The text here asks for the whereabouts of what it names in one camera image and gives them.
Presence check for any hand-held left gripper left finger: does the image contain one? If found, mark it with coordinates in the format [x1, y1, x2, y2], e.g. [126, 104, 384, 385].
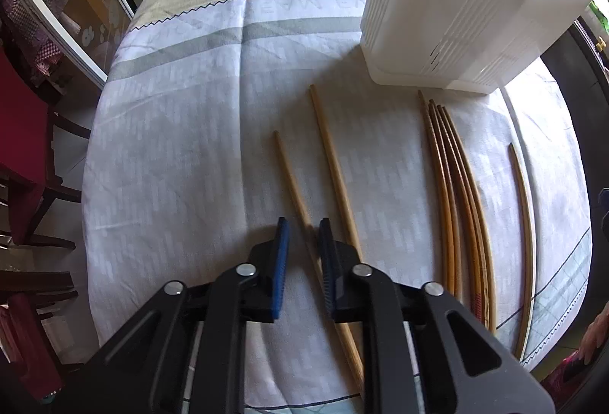
[52, 217, 291, 414]

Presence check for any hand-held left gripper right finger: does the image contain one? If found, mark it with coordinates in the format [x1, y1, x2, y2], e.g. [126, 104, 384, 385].
[318, 217, 557, 414]

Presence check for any white plastic utensil holder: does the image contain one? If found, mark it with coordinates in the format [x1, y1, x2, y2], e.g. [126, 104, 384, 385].
[360, 0, 598, 96]

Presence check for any person's right hand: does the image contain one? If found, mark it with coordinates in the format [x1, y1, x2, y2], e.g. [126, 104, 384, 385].
[577, 306, 609, 366]

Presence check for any grey patterned tablecloth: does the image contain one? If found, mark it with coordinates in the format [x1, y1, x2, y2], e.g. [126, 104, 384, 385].
[83, 0, 593, 410]

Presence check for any red cushioned wooden chair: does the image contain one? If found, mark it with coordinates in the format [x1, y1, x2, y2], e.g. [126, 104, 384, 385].
[0, 48, 91, 249]
[0, 270, 79, 398]

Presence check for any sliding glass door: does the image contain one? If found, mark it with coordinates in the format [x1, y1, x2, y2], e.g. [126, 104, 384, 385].
[14, 0, 136, 90]

